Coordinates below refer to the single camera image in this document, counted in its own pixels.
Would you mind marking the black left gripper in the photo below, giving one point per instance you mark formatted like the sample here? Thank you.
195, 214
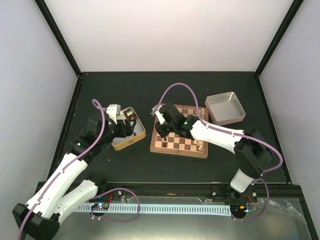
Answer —
128, 130

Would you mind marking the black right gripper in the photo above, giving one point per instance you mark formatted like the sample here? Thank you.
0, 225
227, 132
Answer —
163, 133

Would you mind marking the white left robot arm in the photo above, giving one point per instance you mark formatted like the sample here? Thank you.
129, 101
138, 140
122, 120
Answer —
42, 215

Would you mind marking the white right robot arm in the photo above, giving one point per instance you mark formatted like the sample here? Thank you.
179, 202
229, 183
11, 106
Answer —
253, 157

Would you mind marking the dark pieces in tin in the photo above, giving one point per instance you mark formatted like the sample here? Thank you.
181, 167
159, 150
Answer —
132, 121

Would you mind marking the wooden folding chess board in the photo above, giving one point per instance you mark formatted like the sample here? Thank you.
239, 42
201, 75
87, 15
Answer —
176, 145

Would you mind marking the left controller board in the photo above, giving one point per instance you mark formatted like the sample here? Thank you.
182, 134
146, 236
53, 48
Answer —
100, 206

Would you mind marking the controller board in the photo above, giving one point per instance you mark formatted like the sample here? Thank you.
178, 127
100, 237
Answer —
100, 206
243, 209

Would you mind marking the right controller board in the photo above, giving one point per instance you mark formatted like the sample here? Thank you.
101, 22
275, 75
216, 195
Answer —
243, 209

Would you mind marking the yellow bear tin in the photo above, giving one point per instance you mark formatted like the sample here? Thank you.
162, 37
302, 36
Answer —
139, 131

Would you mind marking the pink metal tin tray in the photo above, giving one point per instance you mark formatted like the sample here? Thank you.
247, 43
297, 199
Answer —
225, 108

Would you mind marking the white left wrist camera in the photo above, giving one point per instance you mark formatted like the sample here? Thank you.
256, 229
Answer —
113, 110

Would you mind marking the black mounting rail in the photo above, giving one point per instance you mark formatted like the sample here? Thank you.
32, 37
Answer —
219, 191

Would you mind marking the white slotted cable duct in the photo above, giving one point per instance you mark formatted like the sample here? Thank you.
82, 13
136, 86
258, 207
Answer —
166, 209

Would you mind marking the black frame post left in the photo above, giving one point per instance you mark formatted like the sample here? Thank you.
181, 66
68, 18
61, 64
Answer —
46, 13

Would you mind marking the black frame post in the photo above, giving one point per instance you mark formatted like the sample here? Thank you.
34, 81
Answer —
46, 13
283, 27

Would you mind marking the black frame post right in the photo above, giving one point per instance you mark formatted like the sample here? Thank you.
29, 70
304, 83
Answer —
283, 27

